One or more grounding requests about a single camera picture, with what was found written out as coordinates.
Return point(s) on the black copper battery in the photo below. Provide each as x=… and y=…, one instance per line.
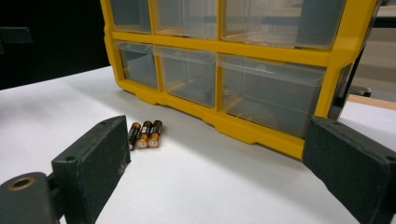
x=154, y=134
x=134, y=133
x=144, y=135

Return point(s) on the yellow black organizer cabinet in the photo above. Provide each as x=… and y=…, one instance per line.
x=249, y=51

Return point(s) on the set of clear drawers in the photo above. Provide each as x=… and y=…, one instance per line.
x=271, y=93

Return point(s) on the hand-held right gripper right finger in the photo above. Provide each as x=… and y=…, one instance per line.
x=355, y=168

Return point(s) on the black horizontal bar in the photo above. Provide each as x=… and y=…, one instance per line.
x=386, y=22

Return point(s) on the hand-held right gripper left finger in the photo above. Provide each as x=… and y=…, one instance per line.
x=93, y=161

